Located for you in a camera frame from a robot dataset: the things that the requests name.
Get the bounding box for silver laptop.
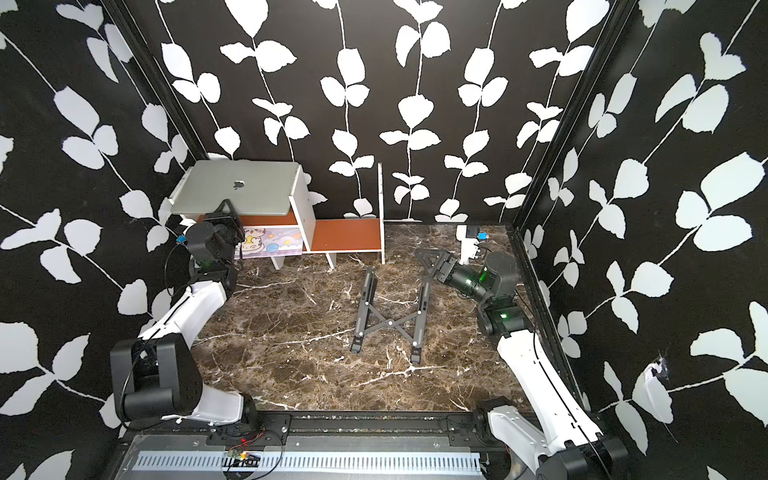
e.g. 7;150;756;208
171;160;299;217

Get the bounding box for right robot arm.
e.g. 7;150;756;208
415;249;628;479

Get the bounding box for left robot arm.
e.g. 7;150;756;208
110;199;260;429

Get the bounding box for black folding laptop stand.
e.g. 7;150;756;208
349;267;432;366

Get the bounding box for cartoon cover notebook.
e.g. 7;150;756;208
242;226;304;259

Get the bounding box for white and brown desk shelf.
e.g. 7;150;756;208
170;163;385;269

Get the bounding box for small circuit board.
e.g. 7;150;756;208
223;453;261;471

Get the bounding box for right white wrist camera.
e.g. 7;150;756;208
456;225;488;265

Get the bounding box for black front rail base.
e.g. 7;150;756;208
141;410;504;450

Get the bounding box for white slotted cable duct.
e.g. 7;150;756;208
129;451;483;478

